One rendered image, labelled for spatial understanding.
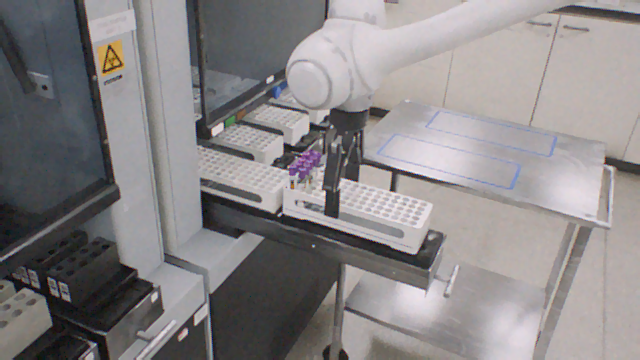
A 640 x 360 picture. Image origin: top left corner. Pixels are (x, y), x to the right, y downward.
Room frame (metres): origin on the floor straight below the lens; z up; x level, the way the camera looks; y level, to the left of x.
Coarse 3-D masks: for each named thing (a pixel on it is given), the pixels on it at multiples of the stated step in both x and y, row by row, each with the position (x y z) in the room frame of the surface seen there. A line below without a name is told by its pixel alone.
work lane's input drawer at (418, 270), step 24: (216, 216) 1.01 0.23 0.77; (240, 216) 0.98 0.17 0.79; (264, 216) 0.97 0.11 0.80; (288, 216) 0.98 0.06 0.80; (288, 240) 0.94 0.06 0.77; (312, 240) 0.92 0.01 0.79; (336, 240) 0.90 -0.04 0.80; (360, 240) 0.89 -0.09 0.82; (432, 240) 0.90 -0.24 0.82; (360, 264) 0.87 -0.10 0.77; (384, 264) 0.85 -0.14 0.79; (408, 264) 0.84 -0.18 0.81; (432, 264) 0.84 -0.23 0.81; (456, 264) 0.91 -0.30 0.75
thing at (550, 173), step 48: (384, 144) 1.32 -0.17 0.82; (432, 144) 1.34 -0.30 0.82; (480, 144) 1.35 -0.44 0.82; (528, 144) 1.37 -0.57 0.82; (576, 144) 1.39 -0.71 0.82; (480, 192) 1.11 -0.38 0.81; (528, 192) 1.11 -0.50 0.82; (576, 192) 1.12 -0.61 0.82; (576, 240) 1.02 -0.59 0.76; (384, 288) 1.36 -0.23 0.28; (432, 288) 1.37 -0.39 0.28; (480, 288) 1.38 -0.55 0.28; (528, 288) 1.40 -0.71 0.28; (336, 336) 1.25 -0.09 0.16; (432, 336) 1.16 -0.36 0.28; (480, 336) 1.17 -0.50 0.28; (528, 336) 1.18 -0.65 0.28
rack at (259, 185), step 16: (208, 160) 1.11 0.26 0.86; (224, 160) 1.11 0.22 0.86; (240, 160) 1.11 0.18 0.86; (208, 176) 1.04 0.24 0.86; (224, 176) 1.04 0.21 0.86; (240, 176) 1.04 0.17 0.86; (256, 176) 1.05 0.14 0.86; (272, 176) 1.06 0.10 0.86; (288, 176) 1.05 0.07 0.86; (224, 192) 1.02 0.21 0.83; (240, 192) 1.06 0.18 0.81; (256, 192) 0.99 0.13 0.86; (272, 192) 0.98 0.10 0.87; (272, 208) 0.97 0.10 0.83
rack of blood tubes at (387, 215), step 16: (320, 176) 1.02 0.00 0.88; (288, 192) 0.96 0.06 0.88; (304, 192) 0.95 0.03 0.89; (320, 192) 0.97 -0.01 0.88; (352, 192) 0.96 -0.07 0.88; (368, 192) 0.97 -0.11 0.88; (384, 192) 0.97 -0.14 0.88; (288, 208) 0.96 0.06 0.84; (304, 208) 0.95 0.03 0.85; (320, 208) 0.95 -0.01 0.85; (352, 208) 0.90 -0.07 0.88; (368, 208) 0.91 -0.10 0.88; (384, 208) 0.91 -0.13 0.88; (400, 208) 0.92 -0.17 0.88; (416, 208) 0.92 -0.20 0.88; (352, 224) 0.90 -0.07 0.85; (368, 224) 0.93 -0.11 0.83; (384, 224) 0.87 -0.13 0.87; (400, 224) 0.86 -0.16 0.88; (416, 224) 0.86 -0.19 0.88; (384, 240) 0.87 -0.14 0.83; (400, 240) 0.86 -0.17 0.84; (416, 240) 0.85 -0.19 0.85
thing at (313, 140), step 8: (304, 136) 1.34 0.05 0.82; (312, 136) 1.35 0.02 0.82; (320, 136) 1.38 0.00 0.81; (296, 144) 1.30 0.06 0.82; (304, 144) 1.30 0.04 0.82; (312, 144) 1.33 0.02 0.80; (320, 144) 1.37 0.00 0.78; (288, 152) 1.28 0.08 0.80; (296, 152) 1.28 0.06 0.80; (304, 152) 1.28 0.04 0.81; (320, 152) 1.38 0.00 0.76; (320, 168) 1.29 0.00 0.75
